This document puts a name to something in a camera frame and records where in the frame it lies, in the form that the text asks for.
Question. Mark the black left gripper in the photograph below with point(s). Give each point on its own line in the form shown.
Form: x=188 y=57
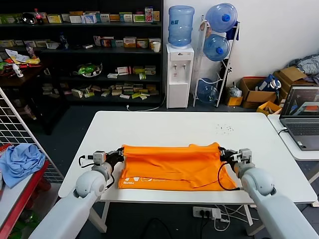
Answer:
x=113 y=157

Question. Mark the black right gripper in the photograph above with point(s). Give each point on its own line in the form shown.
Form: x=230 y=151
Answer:
x=230 y=156

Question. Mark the orange t-shirt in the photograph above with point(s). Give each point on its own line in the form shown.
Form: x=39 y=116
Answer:
x=174 y=169

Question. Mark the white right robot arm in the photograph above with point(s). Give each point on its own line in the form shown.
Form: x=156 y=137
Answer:
x=261 y=181

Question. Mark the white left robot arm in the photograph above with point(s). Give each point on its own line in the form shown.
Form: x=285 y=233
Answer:
x=87 y=184

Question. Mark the grey blue clothes pile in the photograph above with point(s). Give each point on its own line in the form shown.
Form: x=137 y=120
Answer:
x=309 y=64

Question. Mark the large white table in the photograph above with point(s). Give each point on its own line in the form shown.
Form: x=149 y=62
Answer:
x=261 y=139

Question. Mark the small yellow plastic bin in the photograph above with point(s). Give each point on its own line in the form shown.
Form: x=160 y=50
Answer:
x=235 y=101

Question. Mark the yellow bin with parts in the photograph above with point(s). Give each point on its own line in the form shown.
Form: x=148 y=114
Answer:
x=261 y=108

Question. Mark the white metal jug rack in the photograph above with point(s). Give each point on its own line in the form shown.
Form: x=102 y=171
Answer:
x=220 y=92

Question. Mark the clear plastic bag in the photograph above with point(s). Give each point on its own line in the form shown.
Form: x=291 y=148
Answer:
x=234 y=92

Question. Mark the open brown cardboard box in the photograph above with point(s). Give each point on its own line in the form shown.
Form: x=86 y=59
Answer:
x=251 y=97

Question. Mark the white power strip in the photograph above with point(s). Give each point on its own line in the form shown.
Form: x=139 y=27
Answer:
x=199 y=212

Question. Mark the small white side table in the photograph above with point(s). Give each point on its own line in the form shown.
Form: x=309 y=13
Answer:
x=286 y=144

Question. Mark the white green tilted box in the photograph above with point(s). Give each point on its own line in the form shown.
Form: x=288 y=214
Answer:
x=77 y=93

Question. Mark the flat white grey box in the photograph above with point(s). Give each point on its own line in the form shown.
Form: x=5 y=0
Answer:
x=112 y=76

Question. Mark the white water dispenser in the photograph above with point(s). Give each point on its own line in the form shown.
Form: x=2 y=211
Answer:
x=178 y=87

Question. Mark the small green upright box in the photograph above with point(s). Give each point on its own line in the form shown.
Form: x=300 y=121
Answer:
x=142 y=76

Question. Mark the red white medicine box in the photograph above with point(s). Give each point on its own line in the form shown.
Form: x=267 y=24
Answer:
x=123 y=71

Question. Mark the blue shopping bag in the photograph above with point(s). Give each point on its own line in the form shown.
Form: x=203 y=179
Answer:
x=268 y=83

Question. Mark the grey open laptop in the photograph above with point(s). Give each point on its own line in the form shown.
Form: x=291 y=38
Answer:
x=304 y=129

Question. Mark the beige green medicine box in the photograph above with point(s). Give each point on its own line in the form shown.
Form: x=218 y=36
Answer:
x=150 y=70

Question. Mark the patterned bowl with greens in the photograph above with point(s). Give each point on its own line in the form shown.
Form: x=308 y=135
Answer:
x=87 y=69

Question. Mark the crumpled light blue cloth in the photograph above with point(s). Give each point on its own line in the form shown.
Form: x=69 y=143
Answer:
x=22 y=161

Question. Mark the black shelving unit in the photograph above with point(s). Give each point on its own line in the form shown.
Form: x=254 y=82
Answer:
x=112 y=51

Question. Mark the red metal shelf rack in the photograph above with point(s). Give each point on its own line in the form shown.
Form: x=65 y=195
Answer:
x=27 y=193

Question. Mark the large stacked cardboard box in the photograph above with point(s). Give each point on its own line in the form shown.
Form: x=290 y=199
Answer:
x=291 y=74

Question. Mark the plain white medicine box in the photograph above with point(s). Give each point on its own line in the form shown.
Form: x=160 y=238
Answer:
x=118 y=43

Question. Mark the white yellow red box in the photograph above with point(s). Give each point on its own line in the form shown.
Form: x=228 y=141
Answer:
x=129 y=42

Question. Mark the red orange medicine box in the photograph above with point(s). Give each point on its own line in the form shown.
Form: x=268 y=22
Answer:
x=106 y=43

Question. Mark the green orange medicine box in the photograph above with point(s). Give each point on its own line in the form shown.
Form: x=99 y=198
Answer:
x=142 y=44

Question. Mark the small flat white box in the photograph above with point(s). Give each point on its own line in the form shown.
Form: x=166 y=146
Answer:
x=87 y=46

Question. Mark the white paper cup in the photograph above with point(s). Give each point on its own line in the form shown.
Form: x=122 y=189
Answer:
x=156 y=47

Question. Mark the green plastic bottle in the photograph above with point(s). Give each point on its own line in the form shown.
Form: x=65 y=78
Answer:
x=30 y=217

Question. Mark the white red upright box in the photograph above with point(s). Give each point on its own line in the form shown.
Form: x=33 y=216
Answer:
x=97 y=41

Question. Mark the white orange medicine box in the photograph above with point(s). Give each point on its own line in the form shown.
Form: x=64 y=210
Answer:
x=151 y=42

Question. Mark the dark blue hanging cloth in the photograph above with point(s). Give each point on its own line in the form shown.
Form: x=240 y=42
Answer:
x=233 y=35

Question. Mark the dark wooden table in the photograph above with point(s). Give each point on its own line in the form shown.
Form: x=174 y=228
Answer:
x=25 y=79

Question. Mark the blue drink bottle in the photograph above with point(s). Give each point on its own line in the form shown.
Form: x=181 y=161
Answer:
x=63 y=42

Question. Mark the yellow snack packet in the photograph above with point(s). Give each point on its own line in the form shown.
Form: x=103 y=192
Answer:
x=33 y=61

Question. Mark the open white tray box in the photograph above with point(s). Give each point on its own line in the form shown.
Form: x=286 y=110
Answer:
x=52 y=45

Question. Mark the flat yellow medicine box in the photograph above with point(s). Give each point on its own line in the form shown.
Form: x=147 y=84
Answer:
x=114 y=18

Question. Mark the labelled blue water jug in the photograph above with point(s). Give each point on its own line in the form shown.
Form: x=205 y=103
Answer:
x=180 y=25

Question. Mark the white teal medicine box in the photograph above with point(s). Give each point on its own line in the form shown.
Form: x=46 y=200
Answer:
x=105 y=18

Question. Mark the green white medicine box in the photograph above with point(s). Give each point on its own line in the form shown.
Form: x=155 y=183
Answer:
x=138 y=18

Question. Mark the tall pink patterned box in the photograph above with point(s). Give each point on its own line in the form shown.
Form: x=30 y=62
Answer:
x=148 y=15

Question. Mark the white green-stripe medicine box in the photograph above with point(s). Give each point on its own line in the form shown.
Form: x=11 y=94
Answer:
x=75 y=19

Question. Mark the yellow green medicine box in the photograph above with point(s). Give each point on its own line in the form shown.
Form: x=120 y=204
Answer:
x=54 y=19

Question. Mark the cola bottle red cap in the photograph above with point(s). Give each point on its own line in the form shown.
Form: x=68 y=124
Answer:
x=38 y=18

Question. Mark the shiny black bowl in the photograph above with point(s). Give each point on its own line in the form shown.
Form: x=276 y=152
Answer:
x=28 y=19

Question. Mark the wide green medicine box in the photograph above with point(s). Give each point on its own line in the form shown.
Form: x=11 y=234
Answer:
x=8 y=19

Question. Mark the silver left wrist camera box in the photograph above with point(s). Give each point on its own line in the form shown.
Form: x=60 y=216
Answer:
x=99 y=156

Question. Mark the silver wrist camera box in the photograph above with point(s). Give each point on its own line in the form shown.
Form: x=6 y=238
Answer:
x=244 y=155
x=99 y=156

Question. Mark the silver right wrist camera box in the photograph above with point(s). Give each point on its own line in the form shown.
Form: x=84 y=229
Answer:
x=244 y=155

